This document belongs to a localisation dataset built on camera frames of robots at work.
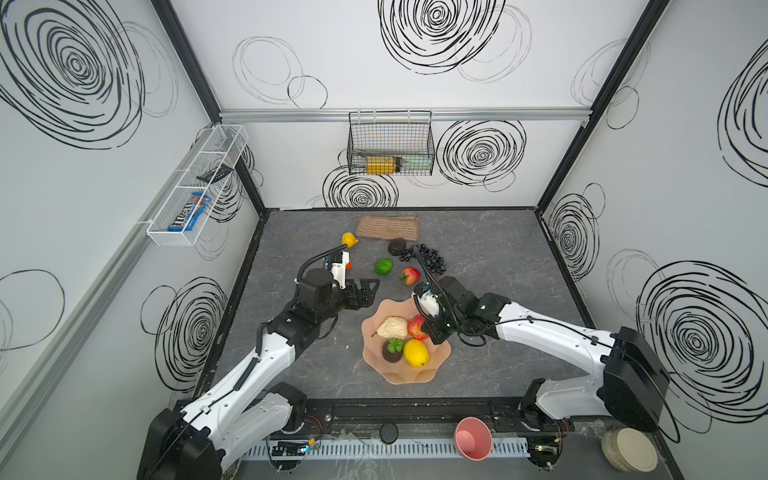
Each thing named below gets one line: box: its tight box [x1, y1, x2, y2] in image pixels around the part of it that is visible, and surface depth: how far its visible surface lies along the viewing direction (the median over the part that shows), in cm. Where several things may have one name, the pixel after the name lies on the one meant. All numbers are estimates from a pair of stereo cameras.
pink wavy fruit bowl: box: [361, 298, 452, 384], surface depth 82 cm
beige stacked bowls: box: [601, 427, 658, 473], surface depth 65 cm
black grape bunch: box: [399, 243, 447, 274], surface depth 104 cm
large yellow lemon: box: [403, 339, 430, 368], surface depth 81 cm
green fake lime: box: [375, 258, 393, 276], surface depth 101 cm
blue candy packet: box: [167, 192, 212, 232], surface depth 72 cm
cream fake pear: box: [371, 316, 408, 340], surface depth 84 cm
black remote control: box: [196, 164, 234, 184], surface depth 82 cm
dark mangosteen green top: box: [382, 338, 404, 363], surface depth 81 cm
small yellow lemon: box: [341, 232, 359, 249], surface depth 110 cm
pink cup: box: [455, 416, 493, 461], surface depth 71 cm
